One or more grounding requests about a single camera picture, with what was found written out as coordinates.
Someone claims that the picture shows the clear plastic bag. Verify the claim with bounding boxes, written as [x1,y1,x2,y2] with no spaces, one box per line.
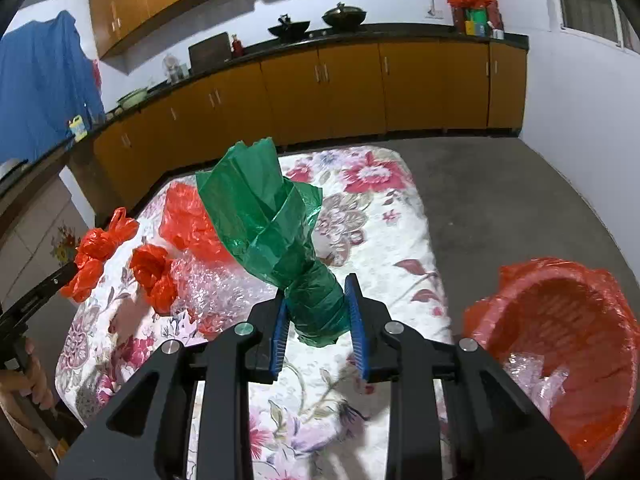
[503,353,570,419]

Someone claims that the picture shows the small red plastic bag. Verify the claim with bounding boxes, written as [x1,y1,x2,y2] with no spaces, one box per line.
[60,207,139,304]

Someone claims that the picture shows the clear bubble wrap sheet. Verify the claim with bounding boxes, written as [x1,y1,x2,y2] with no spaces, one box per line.
[170,252,277,340]

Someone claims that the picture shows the dark green plastic bag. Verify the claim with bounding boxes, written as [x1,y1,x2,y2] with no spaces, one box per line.
[196,138,349,348]

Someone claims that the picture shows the large red plastic bag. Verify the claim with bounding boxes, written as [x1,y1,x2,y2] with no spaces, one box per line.
[158,182,233,264]

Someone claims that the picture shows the red lined trash basket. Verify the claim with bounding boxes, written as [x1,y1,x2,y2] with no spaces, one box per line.
[463,258,639,474]

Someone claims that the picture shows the lower wooden kitchen cabinets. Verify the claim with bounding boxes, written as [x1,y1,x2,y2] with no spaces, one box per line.
[68,25,529,219]

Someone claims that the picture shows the person's left hand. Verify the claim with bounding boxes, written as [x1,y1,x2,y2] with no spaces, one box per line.
[1,338,53,411]

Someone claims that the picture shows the floral tablecloth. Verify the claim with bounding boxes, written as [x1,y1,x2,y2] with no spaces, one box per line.
[54,146,451,479]

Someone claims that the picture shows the yellow container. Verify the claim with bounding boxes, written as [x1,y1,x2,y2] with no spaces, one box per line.
[68,115,88,142]

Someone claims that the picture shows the blue hanging cloth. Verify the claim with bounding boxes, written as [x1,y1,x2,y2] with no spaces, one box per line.
[0,10,104,162]

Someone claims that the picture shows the green basin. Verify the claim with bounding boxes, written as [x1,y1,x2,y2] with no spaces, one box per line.
[117,87,148,110]

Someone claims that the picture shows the glass jar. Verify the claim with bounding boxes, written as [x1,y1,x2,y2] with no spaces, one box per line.
[163,53,190,84]

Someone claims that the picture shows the dark cutting board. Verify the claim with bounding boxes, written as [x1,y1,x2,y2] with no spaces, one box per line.
[189,32,232,75]

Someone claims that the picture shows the red bottle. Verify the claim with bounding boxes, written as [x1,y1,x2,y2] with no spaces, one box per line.
[231,35,244,58]

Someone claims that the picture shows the black wok left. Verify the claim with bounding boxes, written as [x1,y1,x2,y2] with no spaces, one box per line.
[268,14,310,42]

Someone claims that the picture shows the black wok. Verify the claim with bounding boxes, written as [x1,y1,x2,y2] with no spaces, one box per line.
[268,14,310,42]
[322,2,367,32]

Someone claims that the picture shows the red bag of items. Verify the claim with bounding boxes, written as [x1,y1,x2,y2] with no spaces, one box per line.
[447,0,504,38]

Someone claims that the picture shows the window with grille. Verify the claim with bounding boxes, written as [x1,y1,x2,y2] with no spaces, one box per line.
[560,0,639,53]

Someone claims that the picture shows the black wok right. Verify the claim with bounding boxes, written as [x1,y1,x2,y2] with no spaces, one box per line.
[322,2,367,32]

